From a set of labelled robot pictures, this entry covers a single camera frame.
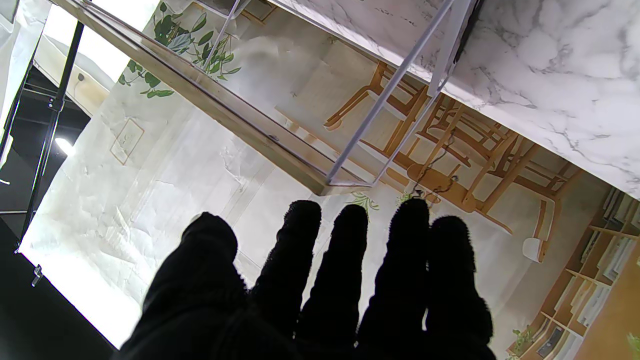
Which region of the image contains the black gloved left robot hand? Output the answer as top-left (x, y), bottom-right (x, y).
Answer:
top-left (112, 199), bottom-right (498, 360)

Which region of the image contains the black tripod stand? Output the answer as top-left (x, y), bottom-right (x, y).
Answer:
top-left (0, 20), bottom-right (87, 253)

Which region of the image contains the white fabric sheet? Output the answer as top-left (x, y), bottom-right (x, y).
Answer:
top-left (0, 0), bottom-right (53, 168)

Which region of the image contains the wooden shelf with white frame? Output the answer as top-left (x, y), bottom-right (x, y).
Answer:
top-left (50, 0), bottom-right (483, 197)

